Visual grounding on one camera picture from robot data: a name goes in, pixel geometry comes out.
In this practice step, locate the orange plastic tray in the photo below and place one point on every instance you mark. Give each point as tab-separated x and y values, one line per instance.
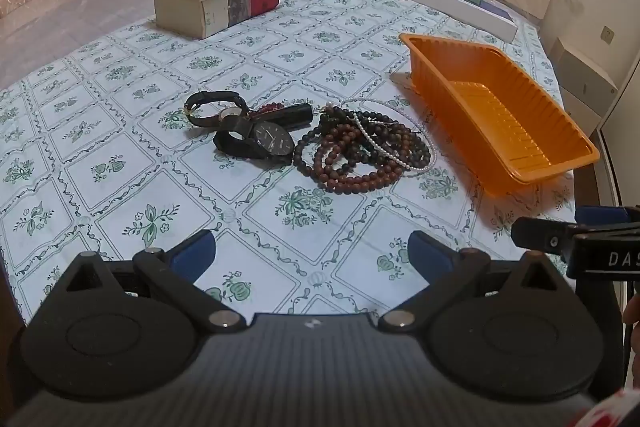
480	107

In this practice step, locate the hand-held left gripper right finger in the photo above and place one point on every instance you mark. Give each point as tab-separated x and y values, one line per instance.
425	254

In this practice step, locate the flat blue box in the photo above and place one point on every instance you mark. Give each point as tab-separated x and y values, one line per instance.
497	11

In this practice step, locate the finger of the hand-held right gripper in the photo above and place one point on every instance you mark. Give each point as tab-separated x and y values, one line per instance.
540	237
600	214

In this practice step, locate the white nightstand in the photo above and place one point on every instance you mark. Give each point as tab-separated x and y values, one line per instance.
580	72

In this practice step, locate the long white box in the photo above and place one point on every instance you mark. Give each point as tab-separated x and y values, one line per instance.
450	2

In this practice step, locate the wall socket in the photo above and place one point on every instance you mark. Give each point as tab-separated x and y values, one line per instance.
607	34

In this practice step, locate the thick book red grey spine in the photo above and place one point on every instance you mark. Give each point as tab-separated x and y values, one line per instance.
220	9

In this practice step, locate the white wardrobe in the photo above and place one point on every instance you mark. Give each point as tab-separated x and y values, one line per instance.
625	132

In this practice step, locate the red patterned cloth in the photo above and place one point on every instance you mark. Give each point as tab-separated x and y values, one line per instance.
620	412

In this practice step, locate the large black watch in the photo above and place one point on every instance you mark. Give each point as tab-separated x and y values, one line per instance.
270	138

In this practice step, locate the black tube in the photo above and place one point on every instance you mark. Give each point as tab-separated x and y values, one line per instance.
295	116

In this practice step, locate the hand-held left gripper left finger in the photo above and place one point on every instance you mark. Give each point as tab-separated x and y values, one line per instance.
197	253

